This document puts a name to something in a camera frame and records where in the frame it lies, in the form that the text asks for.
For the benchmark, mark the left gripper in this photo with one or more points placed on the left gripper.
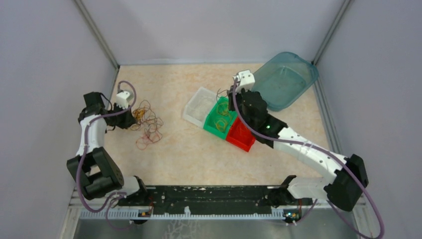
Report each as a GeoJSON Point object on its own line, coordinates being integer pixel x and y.
{"type": "Point", "coordinates": [128, 120]}

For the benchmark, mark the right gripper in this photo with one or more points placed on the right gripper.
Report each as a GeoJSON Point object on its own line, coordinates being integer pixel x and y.
{"type": "Point", "coordinates": [231, 101]}

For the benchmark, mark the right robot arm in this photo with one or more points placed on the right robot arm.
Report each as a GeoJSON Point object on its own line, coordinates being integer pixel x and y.
{"type": "Point", "coordinates": [342, 181]}

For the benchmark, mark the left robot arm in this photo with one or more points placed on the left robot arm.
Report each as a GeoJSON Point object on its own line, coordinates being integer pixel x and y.
{"type": "Point", "coordinates": [92, 168]}

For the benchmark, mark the red plastic bin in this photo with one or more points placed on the red plastic bin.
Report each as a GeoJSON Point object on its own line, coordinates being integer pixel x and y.
{"type": "Point", "coordinates": [240, 136]}

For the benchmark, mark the green plastic bin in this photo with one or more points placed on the green plastic bin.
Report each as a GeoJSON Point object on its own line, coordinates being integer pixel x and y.
{"type": "Point", "coordinates": [220, 119]}

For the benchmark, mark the teal transparent tub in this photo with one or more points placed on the teal transparent tub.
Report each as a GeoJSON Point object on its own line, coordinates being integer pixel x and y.
{"type": "Point", "coordinates": [283, 79]}

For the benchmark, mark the white plastic bin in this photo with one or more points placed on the white plastic bin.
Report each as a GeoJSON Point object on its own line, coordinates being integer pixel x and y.
{"type": "Point", "coordinates": [199, 106]}

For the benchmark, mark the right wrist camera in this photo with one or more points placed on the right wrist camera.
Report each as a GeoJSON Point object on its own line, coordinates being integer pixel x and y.
{"type": "Point", "coordinates": [244, 80]}

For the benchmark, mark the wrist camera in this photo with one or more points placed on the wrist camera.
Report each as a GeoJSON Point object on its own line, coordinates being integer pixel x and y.
{"type": "Point", "coordinates": [123, 98]}
{"type": "Point", "coordinates": [244, 80]}

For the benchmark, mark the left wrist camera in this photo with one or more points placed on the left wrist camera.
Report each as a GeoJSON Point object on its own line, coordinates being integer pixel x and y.
{"type": "Point", "coordinates": [123, 98]}

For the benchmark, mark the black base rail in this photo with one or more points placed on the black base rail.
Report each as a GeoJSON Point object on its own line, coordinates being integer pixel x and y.
{"type": "Point", "coordinates": [213, 200]}

